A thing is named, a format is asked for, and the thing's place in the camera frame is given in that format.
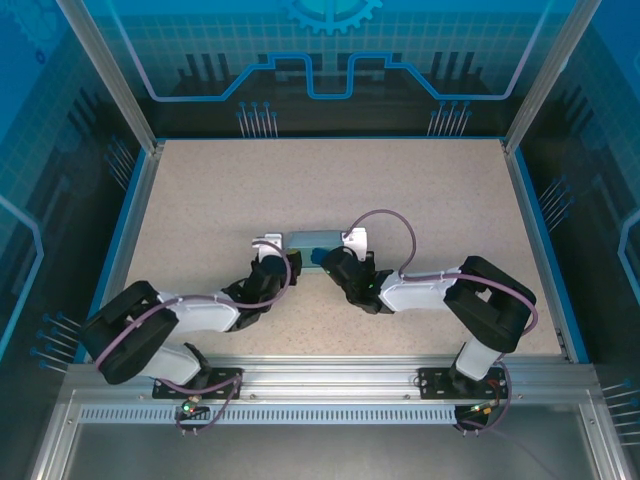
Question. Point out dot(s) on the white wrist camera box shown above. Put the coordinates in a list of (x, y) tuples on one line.
[(356, 240), (270, 240)]

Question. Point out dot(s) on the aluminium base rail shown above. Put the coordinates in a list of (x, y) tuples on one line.
[(330, 377)]

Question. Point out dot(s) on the blue edged aluminium side rail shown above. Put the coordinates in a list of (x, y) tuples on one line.
[(536, 225), (127, 235)]

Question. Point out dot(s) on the small blue cube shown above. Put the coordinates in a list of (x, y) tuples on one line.
[(317, 256)]

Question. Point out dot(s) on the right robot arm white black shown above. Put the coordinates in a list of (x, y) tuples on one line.
[(490, 305)]

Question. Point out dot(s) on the grey metal panel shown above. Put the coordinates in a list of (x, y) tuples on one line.
[(325, 455)]

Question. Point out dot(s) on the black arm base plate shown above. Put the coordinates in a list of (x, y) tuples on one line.
[(167, 390), (432, 382)]

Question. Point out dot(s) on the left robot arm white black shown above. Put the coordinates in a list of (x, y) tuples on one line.
[(130, 330)]

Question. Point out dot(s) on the aluminium frame post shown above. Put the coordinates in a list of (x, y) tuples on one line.
[(120, 85), (542, 85)]

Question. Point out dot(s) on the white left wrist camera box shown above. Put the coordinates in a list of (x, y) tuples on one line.
[(270, 240)]

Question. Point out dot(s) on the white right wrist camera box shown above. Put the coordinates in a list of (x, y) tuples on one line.
[(356, 240)]

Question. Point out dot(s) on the light blue paper box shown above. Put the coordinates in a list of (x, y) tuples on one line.
[(315, 239)]

